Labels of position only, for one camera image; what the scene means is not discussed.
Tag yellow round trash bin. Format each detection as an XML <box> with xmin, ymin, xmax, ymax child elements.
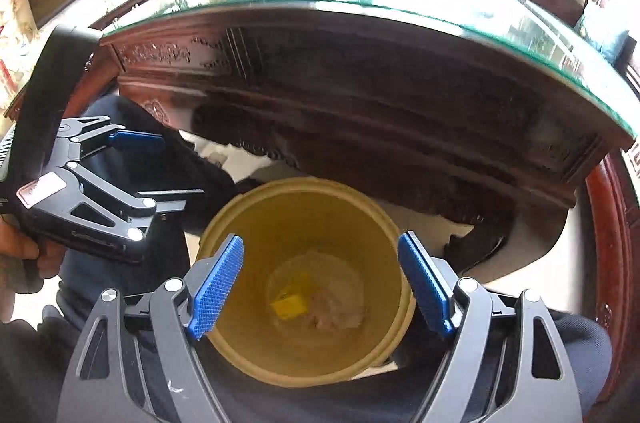
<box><xmin>198</xmin><ymin>177</ymin><xmax>416</xmax><ymax>388</ymax></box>

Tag person's left hand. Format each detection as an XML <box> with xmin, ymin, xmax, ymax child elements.
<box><xmin>0</xmin><ymin>221</ymin><xmax>66</xmax><ymax>322</ymax></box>

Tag person's dark trouser legs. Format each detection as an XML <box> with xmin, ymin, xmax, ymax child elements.
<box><xmin>1</xmin><ymin>96</ymin><xmax>612</xmax><ymax>422</ymax></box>

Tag yellow paper scrap in bin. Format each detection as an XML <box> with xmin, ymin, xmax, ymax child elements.
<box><xmin>270</xmin><ymin>294</ymin><xmax>308</xmax><ymax>321</ymax></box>

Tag crumpled tissue in bin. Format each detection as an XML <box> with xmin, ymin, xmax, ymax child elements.
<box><xmin>306</xmin><ymin>287</ymin><xmax>364</xmax><ymax>332</ymax></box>

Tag dark carved wooden table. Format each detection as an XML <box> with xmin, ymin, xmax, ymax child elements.
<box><xmin>4</xmin><ymin>0</ymin><xmax>637</xmax><ymax>274</ymax></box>

